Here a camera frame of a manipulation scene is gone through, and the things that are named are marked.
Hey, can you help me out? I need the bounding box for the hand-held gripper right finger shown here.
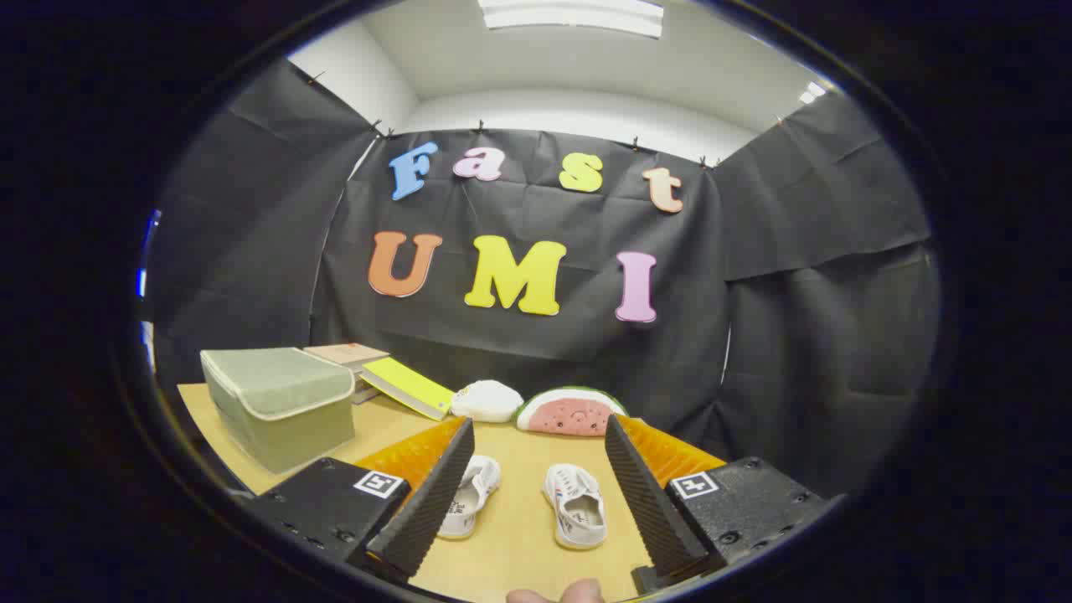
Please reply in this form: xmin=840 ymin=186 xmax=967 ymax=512
xmin=605 ymin=413 xmax=830 ymax=595

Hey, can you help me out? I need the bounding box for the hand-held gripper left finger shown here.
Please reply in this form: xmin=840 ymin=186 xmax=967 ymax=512
xmin=243 ymin=416 xmax=477 ymax=585

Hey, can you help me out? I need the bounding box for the white canvas shoe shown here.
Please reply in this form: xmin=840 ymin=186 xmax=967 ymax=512
xmin=437 ymin=455 xmax=503 ymax=540
xmin=542 ymin=463 xmax=608 ymax=551

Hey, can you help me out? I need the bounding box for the green fabric storage box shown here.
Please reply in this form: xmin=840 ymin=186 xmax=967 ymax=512
xmin=199 ymin=347 xmax=358 ymax=476

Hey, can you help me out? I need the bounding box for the white plush toy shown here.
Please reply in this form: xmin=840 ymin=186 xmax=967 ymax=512
xmin=450 ymin=379 xmax=525 ymax=424

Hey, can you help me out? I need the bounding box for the watermelon slice plush toy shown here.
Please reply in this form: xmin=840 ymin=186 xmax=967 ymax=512
xmin=515 ymin=386 xmax=629 ymax=438

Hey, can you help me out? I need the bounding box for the yellow book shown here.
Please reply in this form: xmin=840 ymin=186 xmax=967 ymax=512
xmin=360 ymin=357 xmax=456 ymax=421

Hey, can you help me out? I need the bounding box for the black backdrop cloth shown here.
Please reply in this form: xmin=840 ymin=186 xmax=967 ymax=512
xmin=147 ymin=59 xmax=943 ymax=499

